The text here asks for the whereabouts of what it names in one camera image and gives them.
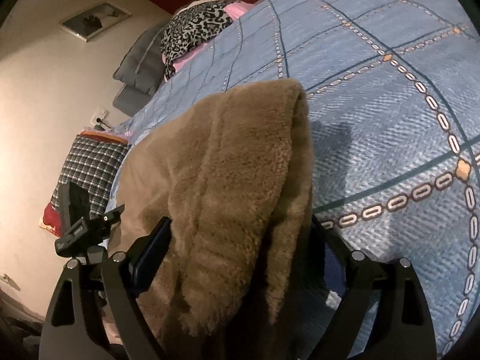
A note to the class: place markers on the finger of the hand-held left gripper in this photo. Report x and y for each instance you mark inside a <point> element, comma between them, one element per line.
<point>112,217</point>

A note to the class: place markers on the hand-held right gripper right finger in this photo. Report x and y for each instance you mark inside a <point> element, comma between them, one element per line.
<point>335,273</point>

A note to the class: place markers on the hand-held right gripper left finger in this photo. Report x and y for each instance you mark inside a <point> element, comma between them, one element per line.
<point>150,257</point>

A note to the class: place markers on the brown fleece blanket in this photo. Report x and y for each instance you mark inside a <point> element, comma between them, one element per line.
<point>232,176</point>

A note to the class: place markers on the red cloth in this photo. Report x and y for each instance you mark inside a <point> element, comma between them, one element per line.
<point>50,219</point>

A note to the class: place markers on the plaid cushion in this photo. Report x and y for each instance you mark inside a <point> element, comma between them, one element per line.
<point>93,168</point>

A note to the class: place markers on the dark cloth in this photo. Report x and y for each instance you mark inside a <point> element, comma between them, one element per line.
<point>17,330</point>

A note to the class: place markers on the grey quilted cushion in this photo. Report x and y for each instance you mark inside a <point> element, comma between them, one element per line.
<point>140,67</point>

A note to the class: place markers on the blue checked blanket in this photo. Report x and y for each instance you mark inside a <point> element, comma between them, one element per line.
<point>375,120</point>

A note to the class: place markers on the leopard print cloth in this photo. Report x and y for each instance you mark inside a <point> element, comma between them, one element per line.
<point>195,26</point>

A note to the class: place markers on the pink pillow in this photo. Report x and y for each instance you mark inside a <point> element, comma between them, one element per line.
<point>240,8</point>

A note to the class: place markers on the white wall outlet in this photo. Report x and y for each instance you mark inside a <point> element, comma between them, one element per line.
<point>96,114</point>

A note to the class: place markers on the framed wall picture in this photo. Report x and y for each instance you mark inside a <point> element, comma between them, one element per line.
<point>95,20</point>

